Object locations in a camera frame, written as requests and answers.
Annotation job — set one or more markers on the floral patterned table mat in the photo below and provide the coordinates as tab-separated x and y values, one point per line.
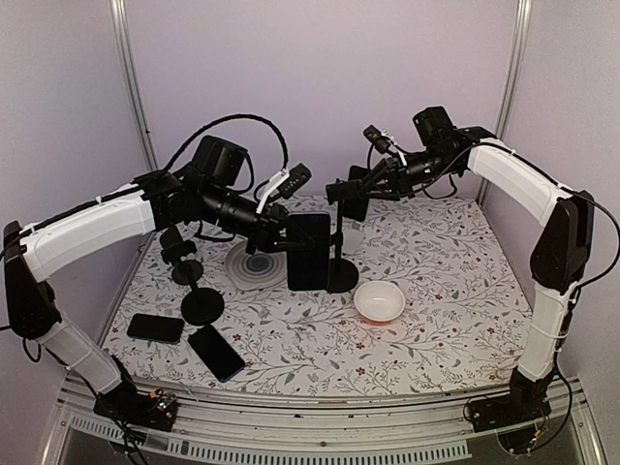
464	324

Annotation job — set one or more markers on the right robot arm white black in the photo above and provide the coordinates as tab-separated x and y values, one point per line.
559	258

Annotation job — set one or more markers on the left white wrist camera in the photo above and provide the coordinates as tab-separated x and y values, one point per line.
285	183

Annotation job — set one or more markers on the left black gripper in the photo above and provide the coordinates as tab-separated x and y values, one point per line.
266	232

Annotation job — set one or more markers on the short black phone stand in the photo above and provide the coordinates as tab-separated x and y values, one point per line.
175	250

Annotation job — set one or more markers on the white folding phone stand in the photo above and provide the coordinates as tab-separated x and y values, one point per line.
353	237

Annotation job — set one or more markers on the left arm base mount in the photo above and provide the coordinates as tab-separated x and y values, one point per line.
155	410

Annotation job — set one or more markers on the swirl patterned plate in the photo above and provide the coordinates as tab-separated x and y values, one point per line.
257	271

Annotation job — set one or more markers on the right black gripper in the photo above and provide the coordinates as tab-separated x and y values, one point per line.
402	184

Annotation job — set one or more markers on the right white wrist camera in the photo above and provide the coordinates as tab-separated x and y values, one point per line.
384	143

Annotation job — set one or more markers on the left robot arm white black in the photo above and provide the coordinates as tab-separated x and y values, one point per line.
158	200

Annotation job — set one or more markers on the purple-backed black phone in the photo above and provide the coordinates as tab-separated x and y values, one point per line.
308	267

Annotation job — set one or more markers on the front aluminium rail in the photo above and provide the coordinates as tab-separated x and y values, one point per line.
217	426

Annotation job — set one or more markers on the white bowl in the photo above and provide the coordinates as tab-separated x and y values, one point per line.
379	302

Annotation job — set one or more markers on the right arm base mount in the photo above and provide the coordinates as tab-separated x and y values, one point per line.
506	412

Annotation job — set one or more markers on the blue-edged black phone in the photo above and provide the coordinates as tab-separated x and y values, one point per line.
216	353

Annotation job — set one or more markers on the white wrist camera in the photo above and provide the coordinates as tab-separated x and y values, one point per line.
384	143
285	183

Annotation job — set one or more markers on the black round-base phone stand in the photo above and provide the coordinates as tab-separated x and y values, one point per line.
202	306

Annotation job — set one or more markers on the left aluminium frame post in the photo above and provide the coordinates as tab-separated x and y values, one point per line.
121	29

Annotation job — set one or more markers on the tall black phone stand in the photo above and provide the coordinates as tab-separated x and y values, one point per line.
343	274

